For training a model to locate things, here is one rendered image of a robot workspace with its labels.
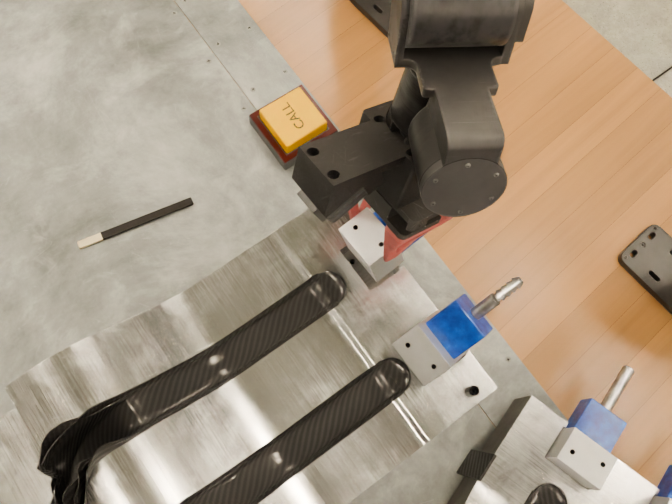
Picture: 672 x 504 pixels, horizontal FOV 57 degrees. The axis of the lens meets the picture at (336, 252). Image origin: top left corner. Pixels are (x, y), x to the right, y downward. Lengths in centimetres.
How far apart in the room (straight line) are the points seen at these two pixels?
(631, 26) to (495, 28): 173
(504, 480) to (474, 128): 39
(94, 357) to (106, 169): 28
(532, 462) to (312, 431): 23
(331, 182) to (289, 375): 25
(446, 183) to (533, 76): 51
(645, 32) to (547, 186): 136
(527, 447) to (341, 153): 37
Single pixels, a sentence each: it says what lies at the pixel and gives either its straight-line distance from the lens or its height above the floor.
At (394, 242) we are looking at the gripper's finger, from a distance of 53.
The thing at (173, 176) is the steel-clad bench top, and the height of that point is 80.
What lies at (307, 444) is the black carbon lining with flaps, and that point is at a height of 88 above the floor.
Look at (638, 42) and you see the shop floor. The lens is 212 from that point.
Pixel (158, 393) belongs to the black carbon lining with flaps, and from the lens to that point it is 61.
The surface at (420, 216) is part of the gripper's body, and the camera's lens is 51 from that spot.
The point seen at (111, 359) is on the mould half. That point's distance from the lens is 61.
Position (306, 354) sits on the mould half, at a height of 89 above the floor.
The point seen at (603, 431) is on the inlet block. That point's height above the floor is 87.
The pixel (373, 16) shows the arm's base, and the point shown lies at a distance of 89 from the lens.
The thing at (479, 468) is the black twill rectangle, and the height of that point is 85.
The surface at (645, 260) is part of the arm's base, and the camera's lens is 84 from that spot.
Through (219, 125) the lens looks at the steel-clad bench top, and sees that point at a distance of 81.
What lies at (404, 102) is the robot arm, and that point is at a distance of 47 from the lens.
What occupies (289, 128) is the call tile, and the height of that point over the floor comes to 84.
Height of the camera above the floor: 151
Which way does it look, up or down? 72 degrees down
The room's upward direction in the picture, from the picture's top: 11 degrees clockwise
